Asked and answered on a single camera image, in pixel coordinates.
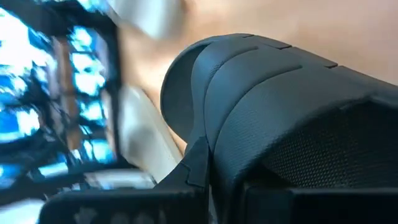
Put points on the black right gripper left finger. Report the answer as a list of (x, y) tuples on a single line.
[(174, 199)]

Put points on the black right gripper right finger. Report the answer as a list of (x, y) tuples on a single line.
[(326, 205)]

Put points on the grey rubber slide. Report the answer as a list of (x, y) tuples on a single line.
[(146, 18), (143, 137)]

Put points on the black rubber slide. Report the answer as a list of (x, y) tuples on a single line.
[(264, 93)]

